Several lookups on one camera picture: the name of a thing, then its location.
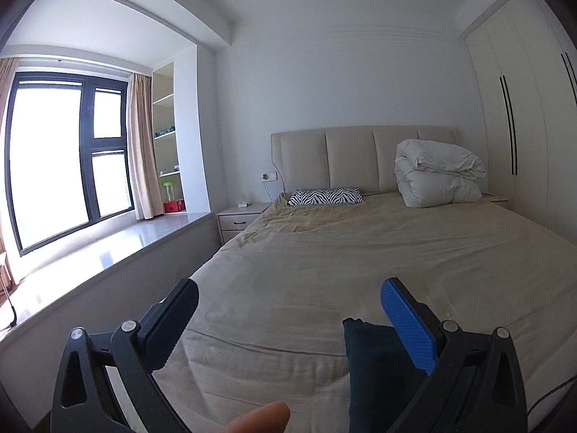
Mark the black cable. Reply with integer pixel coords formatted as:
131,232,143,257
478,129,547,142
527,370,577,418

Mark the beige padded headboard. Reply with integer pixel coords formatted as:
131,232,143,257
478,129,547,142
270,125,490,201

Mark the black framed window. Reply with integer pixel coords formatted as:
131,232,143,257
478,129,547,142
5,71,136,256

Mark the dark teal knit sweater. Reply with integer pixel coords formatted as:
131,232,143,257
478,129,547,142
342,318,433,433

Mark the person's left hand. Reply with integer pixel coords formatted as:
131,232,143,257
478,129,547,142
221,402,291,433

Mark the bed with beige sheet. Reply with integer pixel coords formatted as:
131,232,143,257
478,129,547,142
158,189,577,433

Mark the white wardrobe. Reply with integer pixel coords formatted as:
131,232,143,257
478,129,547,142
463,0,577,260

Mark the folded white duvet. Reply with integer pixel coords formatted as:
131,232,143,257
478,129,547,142
394,139,488,209

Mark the zebra print pillow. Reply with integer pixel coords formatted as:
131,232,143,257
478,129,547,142
287,187,364,207

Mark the white nightstand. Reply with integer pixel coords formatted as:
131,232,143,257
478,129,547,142
217,202,272,247
481,192,513,211

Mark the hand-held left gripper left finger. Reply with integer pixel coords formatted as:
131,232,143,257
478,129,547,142
52,278,200,433

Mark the beige curtain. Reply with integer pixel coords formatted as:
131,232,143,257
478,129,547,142
125,73,166,221
0,56,19,136

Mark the white wall shelf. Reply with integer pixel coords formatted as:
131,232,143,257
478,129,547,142
151,61,186,215

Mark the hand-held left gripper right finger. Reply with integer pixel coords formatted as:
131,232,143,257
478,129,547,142
380,277,528,433

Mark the grey window sill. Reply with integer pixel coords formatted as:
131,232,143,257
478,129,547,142
0,210,213,341

